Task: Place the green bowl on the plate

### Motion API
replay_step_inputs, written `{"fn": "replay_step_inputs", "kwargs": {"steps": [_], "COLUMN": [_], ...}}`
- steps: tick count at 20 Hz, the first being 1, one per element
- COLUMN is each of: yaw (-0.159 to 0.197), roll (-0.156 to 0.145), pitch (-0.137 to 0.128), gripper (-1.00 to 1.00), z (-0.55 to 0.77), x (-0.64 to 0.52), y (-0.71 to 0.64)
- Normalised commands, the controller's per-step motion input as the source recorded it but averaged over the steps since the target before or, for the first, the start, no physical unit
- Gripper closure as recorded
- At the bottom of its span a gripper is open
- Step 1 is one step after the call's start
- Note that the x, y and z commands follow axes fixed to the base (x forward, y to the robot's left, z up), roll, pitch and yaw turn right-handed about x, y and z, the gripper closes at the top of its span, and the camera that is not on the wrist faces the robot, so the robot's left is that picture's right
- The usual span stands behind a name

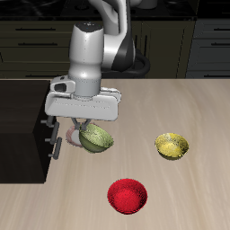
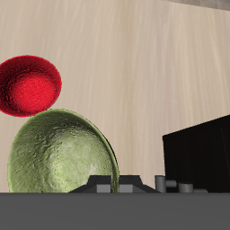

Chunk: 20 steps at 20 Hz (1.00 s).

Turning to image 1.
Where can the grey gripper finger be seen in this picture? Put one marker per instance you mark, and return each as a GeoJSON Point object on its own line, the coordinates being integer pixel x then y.
{"type": "Point", "coordinates": [74, 122]}
{"type": "Point", "coordinates": [86, 122]}

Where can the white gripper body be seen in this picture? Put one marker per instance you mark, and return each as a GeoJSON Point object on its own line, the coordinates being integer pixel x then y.
{"type": "Point", "coordinates": [82, 106]}

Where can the green bowl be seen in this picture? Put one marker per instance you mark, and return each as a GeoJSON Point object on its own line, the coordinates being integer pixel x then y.
{"type": "Point", "coordinates": [95, 139]}

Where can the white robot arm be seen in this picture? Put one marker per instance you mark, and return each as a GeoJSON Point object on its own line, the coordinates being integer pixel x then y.
{"type": "Point", "coordinates": [86, 54]}

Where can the red bowl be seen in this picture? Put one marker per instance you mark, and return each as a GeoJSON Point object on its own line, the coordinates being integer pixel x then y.
{"type": "Point", "coordinates": [127, 196]}

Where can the yellow bowl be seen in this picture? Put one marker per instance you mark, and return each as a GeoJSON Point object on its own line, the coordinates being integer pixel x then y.
{"type": "Point", "coordinates": [172, 145]}

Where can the dark wooden cabinet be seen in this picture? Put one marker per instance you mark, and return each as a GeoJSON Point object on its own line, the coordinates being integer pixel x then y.
{"type": "Point", "coordinates": [22, 131]}

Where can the dark kitchen cupboards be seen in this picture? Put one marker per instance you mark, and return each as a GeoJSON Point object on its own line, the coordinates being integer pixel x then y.
{"type": "Point", "coordinates": [167, 45]}

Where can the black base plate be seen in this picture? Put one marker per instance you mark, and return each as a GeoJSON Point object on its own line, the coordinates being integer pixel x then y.
{"type": "Point", "coordinates": [140, 66]}

